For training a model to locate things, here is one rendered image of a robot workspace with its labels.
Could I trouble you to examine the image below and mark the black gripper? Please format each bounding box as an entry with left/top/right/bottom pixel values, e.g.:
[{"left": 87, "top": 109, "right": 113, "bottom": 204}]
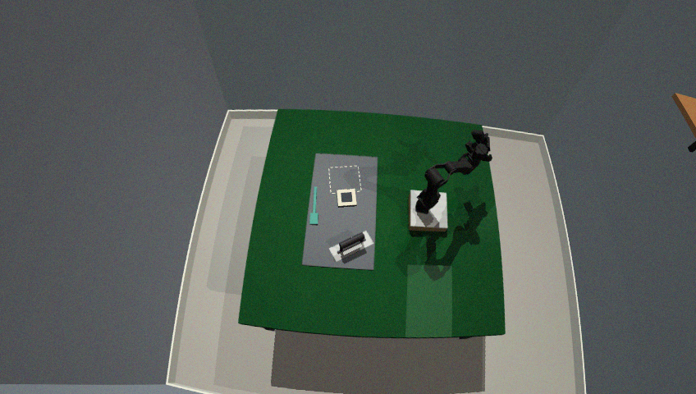
[{"left": 471, "top": 130, "right": 492, "bottom": 162}]

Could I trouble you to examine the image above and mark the cream square tile with dark center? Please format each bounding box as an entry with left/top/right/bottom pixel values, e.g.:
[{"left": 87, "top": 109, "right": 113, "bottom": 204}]
[{"left": 337, "top": 189, "right": 357, "bottom": 207}]

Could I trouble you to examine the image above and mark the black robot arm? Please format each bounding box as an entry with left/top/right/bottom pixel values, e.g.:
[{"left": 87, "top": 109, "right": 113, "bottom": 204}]
[{"left": 415, "top": 141, "right": 487, "bottom": 214}]

